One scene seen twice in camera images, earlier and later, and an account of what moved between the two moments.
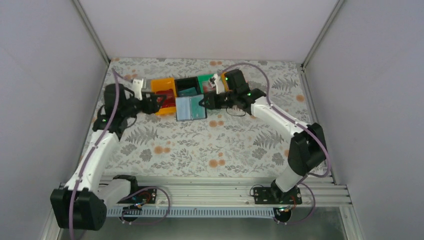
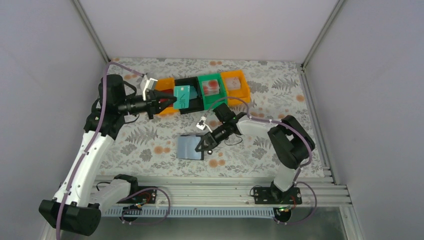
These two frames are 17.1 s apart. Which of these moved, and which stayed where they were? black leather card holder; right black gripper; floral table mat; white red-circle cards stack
Moved: right black gripper; black leather card holder
Stayed: white red-circle cards stack; floral table mat
